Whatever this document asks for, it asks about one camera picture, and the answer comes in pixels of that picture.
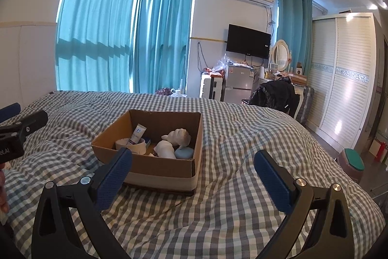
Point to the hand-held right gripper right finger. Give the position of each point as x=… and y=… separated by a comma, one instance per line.
x=274, y=183

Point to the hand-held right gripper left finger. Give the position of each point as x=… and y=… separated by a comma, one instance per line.
x=112, y=183

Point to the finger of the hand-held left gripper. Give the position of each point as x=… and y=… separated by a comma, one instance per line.
x=9, y=112
x=33, y=122

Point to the white tape roll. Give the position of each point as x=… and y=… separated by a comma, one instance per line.
x=130, y=146

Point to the white tube with blue label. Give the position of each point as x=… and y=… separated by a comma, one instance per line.
x=138, y=134

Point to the cardboard box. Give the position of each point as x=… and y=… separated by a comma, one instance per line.
x=169, y=169

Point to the white earbuds case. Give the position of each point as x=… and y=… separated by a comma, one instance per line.
x=184, y=152

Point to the beige plush bunny toy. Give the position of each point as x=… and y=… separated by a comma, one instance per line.
x=178, y=137

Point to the person's left hand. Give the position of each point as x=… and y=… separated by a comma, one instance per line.
x=2, y=192

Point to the grey checked blanket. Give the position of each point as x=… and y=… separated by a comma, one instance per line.
x=242, y=149

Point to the pink stool with green top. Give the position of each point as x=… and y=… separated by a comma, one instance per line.
x=351, y=163

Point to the silver suitcase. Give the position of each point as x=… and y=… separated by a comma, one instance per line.
x=306, y=104

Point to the black jacket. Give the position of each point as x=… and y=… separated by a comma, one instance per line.
x=274, y=95

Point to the purple floral bag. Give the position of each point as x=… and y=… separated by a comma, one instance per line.
x=163, y=91

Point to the silver small fridge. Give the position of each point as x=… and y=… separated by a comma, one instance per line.
x=238, y=83

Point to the brown cardboard carton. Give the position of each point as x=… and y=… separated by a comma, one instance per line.
x=297, y=78

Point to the wide teal curtain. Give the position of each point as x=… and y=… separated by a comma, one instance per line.
x=94, y=28

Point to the white plastic bottle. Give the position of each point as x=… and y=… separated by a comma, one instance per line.
x=178, y=91

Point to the red canister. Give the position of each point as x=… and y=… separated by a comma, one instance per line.
x=383, y=151

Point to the white suitcase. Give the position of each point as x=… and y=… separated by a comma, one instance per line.
x=210, y=87

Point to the white louvred wardrobe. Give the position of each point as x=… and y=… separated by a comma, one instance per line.
x=345, y=80

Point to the white oval mirror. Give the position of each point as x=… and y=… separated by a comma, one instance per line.
x=281, y=55

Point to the clear plastic bag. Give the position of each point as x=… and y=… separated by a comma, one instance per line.
x=222, y=63

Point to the narrow teal curtain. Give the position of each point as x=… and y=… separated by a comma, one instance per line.
x=292, y=28

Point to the black wall television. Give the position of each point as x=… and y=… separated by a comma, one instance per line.
x=248, y=40

